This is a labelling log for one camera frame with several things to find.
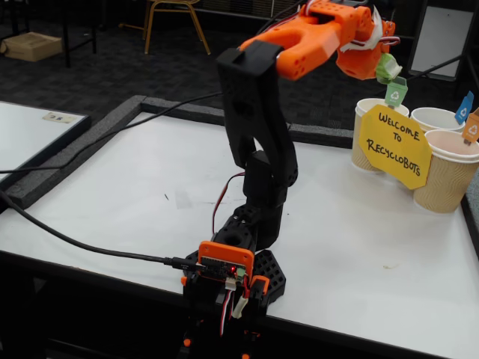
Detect orange taped gripper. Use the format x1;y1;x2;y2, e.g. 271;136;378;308
335;5;397;82

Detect green paper rubbish packet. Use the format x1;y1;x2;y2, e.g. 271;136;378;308
374;52;404;85

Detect black robot base clamp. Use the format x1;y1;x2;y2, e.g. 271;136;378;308
180;248;287;359

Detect green recycling bin tag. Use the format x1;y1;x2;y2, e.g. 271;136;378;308
384;76;409;110

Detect short dark grey foam strip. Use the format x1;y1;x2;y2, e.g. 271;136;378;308
288;122;355;150

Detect black metal stand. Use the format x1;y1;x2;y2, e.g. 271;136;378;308
406;52;479;100

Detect ribbed beige paper cup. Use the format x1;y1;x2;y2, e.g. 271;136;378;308
409;107;469;134
412;129;479;214
350;97;411;175

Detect yellow welcome paper sign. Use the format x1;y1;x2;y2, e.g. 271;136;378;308
358;103;433;191

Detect blue recycling bin tag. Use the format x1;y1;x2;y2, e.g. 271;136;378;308
454;90;476;125

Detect orange recycling bin tag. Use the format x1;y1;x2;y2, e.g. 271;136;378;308
463;111;479;147

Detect long dark grey foam strip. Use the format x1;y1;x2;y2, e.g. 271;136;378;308
138;95;292;138

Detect clear tape patch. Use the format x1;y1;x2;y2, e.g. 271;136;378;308
173;189;192;209

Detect black metal table legs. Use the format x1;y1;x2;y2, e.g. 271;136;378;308
61;0;97;69

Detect small paper label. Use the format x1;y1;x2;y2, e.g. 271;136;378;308
41;111;79;125

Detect brown cardboard box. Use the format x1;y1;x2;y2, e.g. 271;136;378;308
0;31;64;63

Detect white table black edge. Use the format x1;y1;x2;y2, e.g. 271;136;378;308
0;99;93;192

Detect white panel black frame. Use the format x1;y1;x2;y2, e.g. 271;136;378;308
406;0;477;82

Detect servo wire along arm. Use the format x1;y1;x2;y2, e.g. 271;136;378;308
212;0;401;235

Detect gold metal frame chair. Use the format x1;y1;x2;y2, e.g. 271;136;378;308
118;0;212;56

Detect controller board orange mount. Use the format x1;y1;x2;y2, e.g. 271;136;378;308
197;241;256;292

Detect thin black webcam cable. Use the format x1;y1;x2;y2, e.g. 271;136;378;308
0;91;225;175

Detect thick black USB cable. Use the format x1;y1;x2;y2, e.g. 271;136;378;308
0;188;206;273

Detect red white black servo wire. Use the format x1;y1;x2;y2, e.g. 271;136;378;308
218;287;250;337

